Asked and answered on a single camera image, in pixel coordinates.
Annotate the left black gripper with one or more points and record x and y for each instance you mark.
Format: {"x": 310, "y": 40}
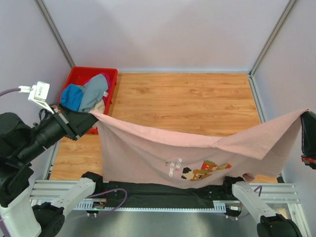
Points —
{"x": 68, "y": 124}

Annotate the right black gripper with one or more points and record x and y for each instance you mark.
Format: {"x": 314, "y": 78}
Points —
{"x": 308, "y": 156}

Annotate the pink printed t shirt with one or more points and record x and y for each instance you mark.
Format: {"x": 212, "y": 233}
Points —
{"x": 145, "y": 155}

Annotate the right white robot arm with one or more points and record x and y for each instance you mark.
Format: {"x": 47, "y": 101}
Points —
{"x": 261, "y": 205}

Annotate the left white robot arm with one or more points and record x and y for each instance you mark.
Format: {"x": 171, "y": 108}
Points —
{"x": 20, "y": 144}

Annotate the beige t shirt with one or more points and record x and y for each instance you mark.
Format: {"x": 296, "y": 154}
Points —
{"x": 99, "y": 107}

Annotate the blue t shirt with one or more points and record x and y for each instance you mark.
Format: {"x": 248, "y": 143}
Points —
{"x": 71, "y": 97}

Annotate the grey-blue t shirt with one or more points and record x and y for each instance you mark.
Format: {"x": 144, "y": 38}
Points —
{"x": 93, "y": 92}

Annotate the red plastic bin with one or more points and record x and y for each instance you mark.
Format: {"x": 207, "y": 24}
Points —
{"x": 81, "y": 75}

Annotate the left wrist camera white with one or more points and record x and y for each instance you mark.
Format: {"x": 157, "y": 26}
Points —
{"x": 38, "y": 94}

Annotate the aluminium mounting rail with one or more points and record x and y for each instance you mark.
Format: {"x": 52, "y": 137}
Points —
{"x": 47, "y": 190}

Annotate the right frame post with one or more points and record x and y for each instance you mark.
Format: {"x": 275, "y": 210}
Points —
{"x": 273, "y": 35}

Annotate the frame post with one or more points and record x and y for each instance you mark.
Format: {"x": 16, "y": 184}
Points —
{"x": 273, "y": 35}
{"x": 54, "y": 31}

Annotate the left frame post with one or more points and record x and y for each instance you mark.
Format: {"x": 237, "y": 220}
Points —
{"x": 54, "y": 31}

